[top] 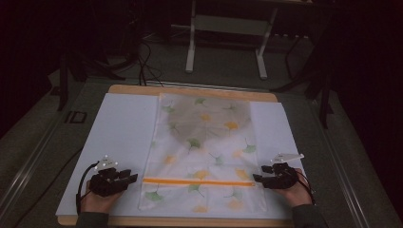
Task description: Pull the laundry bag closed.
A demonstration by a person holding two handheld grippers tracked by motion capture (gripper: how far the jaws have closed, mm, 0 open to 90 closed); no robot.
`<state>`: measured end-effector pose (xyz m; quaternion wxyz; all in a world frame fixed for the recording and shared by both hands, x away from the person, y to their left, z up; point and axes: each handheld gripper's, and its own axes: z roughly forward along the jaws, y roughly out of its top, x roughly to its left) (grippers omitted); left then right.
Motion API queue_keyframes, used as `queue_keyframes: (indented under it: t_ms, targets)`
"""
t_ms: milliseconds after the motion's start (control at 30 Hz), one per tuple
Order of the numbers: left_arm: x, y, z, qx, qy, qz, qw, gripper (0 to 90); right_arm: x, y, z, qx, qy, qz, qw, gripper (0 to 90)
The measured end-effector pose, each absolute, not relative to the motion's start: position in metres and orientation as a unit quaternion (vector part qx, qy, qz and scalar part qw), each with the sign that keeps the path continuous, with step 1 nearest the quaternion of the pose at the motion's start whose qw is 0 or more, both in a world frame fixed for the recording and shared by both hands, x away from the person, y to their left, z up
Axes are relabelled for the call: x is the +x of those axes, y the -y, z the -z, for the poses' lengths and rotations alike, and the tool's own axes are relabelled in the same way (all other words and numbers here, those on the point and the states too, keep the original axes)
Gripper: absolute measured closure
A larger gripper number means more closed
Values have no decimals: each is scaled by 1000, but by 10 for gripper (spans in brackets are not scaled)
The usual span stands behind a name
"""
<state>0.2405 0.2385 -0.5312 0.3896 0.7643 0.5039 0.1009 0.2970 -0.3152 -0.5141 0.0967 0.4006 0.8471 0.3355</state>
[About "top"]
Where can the wooden table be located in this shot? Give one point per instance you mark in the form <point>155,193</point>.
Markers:
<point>133,89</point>

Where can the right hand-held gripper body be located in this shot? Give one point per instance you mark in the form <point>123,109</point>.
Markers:
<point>282,179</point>

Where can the translucent leaf-print zip bag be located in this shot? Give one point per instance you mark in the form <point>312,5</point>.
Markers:
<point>206,158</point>

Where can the black rectangular frame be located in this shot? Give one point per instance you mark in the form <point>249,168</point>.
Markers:
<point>76,117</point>

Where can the grey round cloth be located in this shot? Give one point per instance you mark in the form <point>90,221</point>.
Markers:
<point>209,120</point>

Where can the white metal stand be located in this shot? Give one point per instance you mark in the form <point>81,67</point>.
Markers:
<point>228,25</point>

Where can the person's right hand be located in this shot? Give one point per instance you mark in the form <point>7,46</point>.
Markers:
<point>296,194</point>

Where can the black stand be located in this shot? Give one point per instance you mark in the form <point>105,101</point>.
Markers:
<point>63,82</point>
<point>323,95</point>

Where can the person's left hand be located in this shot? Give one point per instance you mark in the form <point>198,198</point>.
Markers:
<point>99,202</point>

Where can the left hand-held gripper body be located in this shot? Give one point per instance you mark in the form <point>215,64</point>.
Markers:
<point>103,185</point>

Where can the aluminium rail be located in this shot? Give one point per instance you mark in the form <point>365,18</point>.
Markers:
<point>342,164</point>
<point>28,164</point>

